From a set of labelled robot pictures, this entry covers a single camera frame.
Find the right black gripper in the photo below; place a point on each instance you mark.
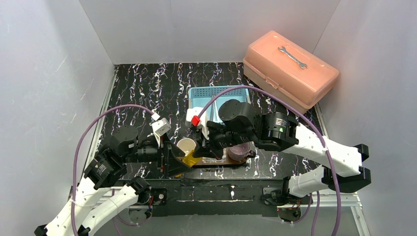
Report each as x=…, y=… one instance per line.
x=206, y=139

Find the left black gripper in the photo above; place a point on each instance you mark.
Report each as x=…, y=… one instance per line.
x=164, y=156

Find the brown wooden oval tray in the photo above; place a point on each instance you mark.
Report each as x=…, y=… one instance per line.
x=228, y=163

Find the yellow toothpaste tube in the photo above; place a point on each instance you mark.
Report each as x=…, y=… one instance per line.
x=188, y=162

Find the cream yellow mug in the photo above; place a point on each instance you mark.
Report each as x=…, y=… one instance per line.
x=186, y=145

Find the purple translucent cup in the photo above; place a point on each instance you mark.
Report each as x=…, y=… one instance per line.
x=241, y=152

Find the light blue plastic basket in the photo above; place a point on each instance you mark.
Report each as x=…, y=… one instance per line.
x=200, y=96

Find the clear plastic package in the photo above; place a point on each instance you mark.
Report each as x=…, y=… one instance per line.
x=206, y=160

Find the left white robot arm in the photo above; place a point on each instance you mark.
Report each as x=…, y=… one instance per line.
x=81, y=216

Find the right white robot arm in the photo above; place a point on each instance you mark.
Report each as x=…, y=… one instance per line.
x=340, y=167

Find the grey toothbrush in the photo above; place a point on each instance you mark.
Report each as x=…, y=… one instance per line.
x=214, y=113

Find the pink plastic toolbox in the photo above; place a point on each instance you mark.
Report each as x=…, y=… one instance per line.
x=277, y=74

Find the silver open-end wrench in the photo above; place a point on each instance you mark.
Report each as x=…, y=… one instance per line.
x=301, y=64

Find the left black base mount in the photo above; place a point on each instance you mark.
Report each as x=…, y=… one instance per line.
x=156, y=197

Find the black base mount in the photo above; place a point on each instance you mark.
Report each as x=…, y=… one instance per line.
x=275, y=197
x=156, y=197

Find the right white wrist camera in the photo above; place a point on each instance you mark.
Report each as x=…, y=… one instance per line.
x=197, y=124

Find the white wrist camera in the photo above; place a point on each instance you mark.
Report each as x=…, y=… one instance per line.
x=197, y=124
x=160, y=126

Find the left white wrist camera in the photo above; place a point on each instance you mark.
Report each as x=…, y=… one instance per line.
x=160, y=126

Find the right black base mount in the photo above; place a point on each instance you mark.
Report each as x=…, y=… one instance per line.
x=275, y=197

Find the aluminium frame rail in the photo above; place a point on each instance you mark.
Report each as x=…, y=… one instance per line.
x=219, y=194

